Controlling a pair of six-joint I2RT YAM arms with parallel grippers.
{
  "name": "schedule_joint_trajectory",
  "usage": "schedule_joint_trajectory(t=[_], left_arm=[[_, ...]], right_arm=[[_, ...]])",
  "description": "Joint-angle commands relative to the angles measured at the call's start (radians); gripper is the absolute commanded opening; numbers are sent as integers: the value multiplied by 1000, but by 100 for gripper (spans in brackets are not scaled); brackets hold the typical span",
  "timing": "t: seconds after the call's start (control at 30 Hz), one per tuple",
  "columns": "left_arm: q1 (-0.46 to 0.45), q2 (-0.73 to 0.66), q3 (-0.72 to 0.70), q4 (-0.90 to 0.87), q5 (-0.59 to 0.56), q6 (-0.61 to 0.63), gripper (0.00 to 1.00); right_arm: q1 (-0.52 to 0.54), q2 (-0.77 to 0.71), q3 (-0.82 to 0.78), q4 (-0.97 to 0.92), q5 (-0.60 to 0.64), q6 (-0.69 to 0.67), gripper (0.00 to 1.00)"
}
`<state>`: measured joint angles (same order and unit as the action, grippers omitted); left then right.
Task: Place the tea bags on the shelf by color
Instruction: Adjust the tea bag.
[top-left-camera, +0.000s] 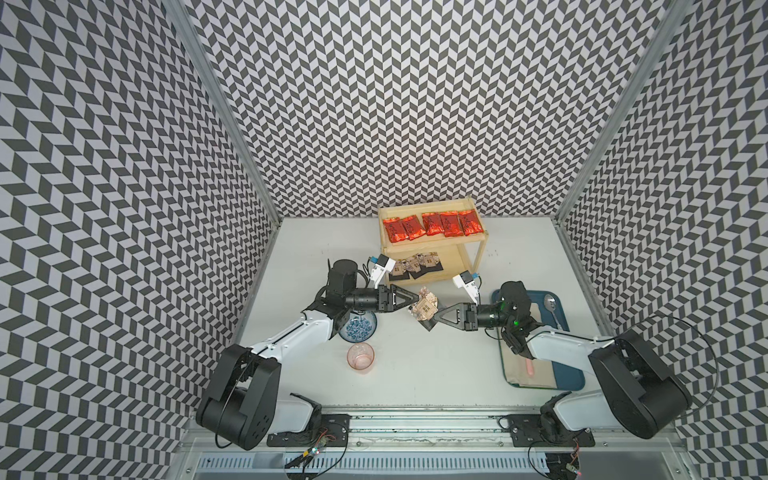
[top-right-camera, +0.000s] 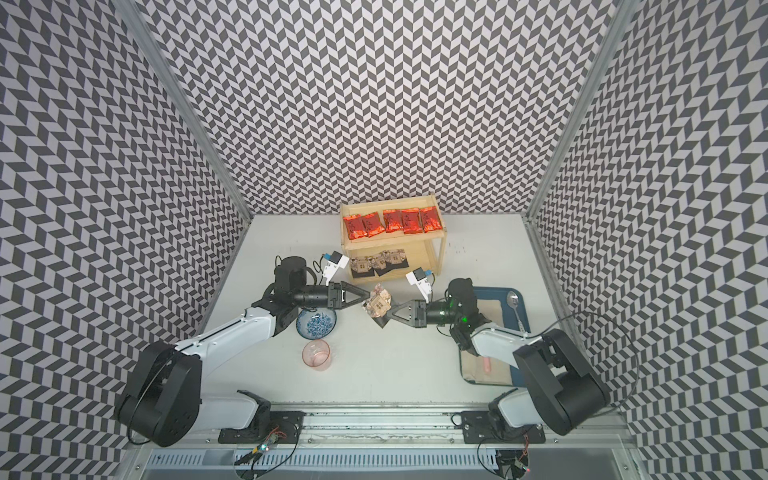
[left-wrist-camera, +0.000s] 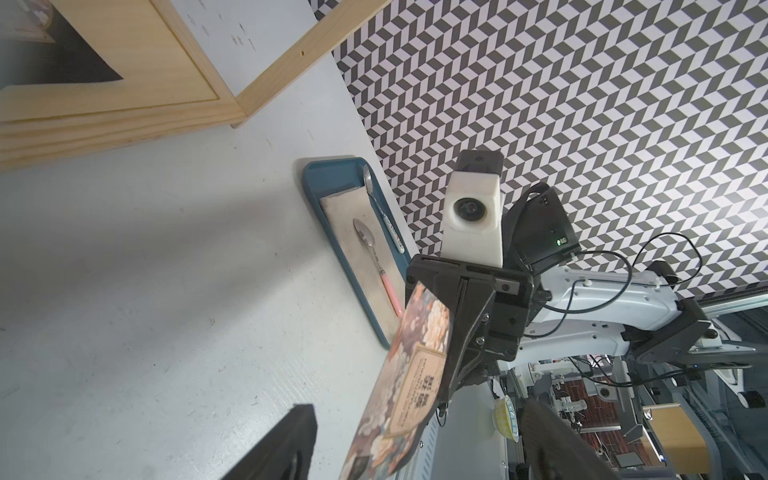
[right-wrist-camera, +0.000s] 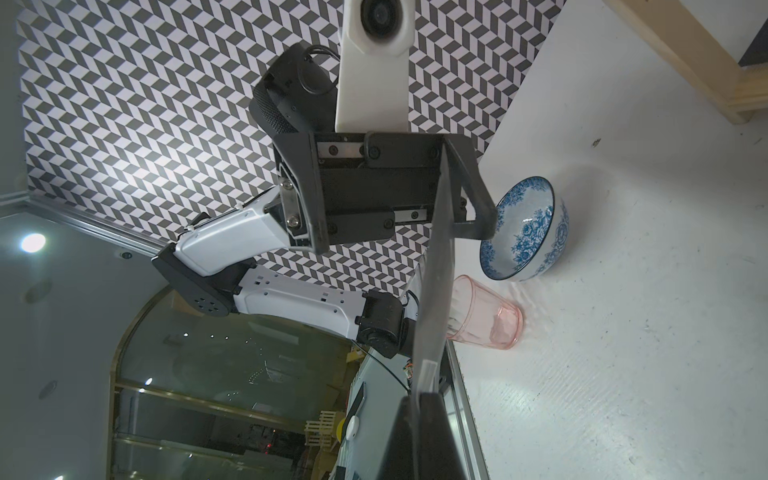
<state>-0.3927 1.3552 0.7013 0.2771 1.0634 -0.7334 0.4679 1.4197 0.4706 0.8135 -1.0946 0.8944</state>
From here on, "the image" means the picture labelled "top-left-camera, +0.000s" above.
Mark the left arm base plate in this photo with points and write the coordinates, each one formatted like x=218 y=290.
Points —
x=324 y=429

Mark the pink translucent cup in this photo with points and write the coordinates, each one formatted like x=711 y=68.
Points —
x=360 y=357

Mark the black tea bag house print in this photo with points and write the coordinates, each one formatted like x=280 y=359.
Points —
x=399 y=271
x=430 y=262
x=413 y=266
x=426 y=306

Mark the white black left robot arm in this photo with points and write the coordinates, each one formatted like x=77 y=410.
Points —
x=242 y=404

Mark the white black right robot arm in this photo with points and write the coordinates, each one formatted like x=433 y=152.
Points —
x=637 y=390

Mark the aluminium mounting rail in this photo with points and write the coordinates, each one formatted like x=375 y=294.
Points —
x=436 y=443

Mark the red tea bag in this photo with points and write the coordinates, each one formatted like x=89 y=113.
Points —
x=451 y=224
x=395 y=230
x=470 y=222
x=413 y=227
x=432 y=223

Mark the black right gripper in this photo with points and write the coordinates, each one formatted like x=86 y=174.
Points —
x=466 y=316

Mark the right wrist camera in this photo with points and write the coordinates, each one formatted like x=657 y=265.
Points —
x=468 y=282

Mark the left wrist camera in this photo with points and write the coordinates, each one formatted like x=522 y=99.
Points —
x=380 y=267

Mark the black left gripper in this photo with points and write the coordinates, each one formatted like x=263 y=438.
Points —
x=386 y=300

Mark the blue patterned ceramic bowl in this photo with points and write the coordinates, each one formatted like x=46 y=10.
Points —
x=359 y=327

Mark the teal tray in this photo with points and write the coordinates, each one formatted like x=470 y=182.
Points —
x=570 y=379

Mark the pink handled metal spoon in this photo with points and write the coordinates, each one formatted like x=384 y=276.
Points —
x=546 y=308

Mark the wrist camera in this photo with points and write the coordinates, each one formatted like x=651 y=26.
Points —
x=468 y=282
x=380 y=267

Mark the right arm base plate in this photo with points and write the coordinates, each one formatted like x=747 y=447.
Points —
x=528 y=430

